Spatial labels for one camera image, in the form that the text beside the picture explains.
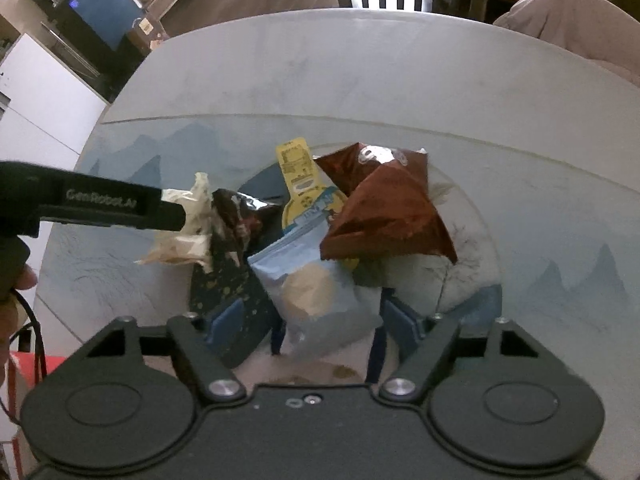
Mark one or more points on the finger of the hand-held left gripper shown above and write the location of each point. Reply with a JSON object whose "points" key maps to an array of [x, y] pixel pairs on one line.
{"points": [[172, 215]]}

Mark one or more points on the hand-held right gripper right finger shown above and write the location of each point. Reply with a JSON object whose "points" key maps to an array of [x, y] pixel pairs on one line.
{"points": [[402, 322]]}

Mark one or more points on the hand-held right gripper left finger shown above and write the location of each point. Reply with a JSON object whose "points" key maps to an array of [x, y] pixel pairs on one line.
{"points": [[225, 320]]}

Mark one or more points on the cream snack packet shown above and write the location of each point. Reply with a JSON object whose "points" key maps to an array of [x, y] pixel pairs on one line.
{"points": [[192, 245]]}

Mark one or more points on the dark speckled snack packet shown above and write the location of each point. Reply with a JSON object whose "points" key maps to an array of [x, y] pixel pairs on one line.
{"points": [[225, 280]]}

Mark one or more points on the light blue snack packet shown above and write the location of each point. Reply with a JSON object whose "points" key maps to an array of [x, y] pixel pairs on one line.
{"points": [[320, 320]]}

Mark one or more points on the brown snack packet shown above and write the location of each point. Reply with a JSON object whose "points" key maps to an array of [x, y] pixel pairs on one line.
{"points": [[395, 210]]}

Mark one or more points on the yellow cartoon snack packet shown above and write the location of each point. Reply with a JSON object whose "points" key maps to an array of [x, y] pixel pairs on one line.
{"points": [[297, 165]]}

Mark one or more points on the person's left hand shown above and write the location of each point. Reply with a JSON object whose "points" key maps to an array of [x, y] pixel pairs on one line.
{"points": [[27, 279]]}

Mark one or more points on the white cabinet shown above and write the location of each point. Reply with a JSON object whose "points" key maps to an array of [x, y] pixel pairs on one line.
{"points": [[40, 95]]}

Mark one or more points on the brown paper bag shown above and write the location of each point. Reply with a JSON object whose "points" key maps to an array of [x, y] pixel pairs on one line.
{"points": [[142, 35]]}

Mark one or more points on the black cabinet with blue front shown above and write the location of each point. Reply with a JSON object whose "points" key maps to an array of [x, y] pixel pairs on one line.
{"points": [[100, 15]]}

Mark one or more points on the pink covered chair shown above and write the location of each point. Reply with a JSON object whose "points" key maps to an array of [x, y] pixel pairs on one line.
{"points": [[575, 25]]}

